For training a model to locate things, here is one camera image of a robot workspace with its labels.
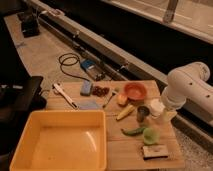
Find orange yellow fruit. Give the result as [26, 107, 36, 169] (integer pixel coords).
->
[117, 94, 128, 106]

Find wooden board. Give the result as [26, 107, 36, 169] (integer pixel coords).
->
[46, 80, 185, 171]

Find white spatula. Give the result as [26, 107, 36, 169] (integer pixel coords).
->
[53, 83, 78, 110]

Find dark red grapes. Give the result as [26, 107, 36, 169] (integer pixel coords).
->
[92, 86, 109, 97]

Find white cup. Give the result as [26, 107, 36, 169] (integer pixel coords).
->
[149, 99, 165, 117]

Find metal fork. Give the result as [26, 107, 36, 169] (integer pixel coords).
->
[102, 92, 116, 108]

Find dark metal cup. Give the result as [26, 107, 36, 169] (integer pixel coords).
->
[137, 106, 150, 122]

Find blue grey cloth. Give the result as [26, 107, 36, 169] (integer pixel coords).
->
[78, 100, 99, 110]

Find black chair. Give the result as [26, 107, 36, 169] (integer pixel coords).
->
[0, 75, 47, 158]

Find small dark box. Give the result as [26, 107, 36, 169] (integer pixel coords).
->
[142, 145, 169, 159]

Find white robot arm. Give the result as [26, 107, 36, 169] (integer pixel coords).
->
[161, 62, 213, 116]

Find black box on floor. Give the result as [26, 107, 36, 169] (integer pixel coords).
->
[21, 15, 40, 38]

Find green plastic cup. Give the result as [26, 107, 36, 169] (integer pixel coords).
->
[143, 128, 159, 145]

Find blue sponge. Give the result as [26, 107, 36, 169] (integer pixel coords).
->
[80, 81, 92, 96]

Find yellow corn cob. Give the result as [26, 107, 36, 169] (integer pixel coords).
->
[116, 105, 135, 120]

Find yellow plastic bin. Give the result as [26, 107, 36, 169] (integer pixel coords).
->
[9, 110, 107, 171]

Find blue device box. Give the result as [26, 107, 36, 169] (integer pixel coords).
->
[80, 59, 95, 71]

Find red bowl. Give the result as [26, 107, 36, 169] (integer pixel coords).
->
[124, 82, 147, 100]

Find black cable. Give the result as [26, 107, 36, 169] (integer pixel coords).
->
[58, 52, 92, 82]

